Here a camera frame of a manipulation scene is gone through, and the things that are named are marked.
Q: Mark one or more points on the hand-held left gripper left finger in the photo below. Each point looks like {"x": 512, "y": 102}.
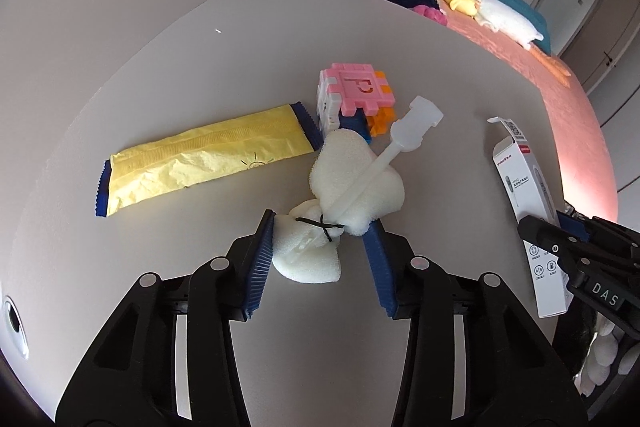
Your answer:
{"x": 260, "y": 257}

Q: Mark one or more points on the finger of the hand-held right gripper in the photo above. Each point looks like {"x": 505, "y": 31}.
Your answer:
{"x": 575, "y": 227}
{"x": 542, "y": 234}

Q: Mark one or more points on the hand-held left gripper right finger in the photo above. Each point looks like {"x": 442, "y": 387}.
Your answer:
{"x": 377, "y": 267}

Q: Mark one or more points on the white thermometer box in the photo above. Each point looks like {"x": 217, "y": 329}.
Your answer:
{"x": 520, "y": 177}

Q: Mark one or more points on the black trash bag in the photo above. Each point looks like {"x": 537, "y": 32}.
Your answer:
{"x": 570, "y": 347}

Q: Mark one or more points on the white foam with plastic holder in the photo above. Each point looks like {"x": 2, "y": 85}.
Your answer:
{"x": 350, "y": 167}

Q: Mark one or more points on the white foam lump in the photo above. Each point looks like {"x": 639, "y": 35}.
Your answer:
{"x": 600, "y": 352}

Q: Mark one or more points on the yellow blue snack wrapper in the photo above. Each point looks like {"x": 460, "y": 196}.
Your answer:
{"x": 200, "y": 157}

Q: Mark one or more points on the pink white puzzle cube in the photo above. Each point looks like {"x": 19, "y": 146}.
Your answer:
{"x": 355, "y": 87}

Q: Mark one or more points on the white goose plush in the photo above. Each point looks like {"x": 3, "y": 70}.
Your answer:
{"x": 505, "y": 17}

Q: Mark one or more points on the yellow duck plush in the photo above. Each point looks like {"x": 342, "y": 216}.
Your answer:
{"x": 462, "y": 1}

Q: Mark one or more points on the white round fixture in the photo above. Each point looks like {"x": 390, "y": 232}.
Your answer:
{"x": 20, "y": 347}

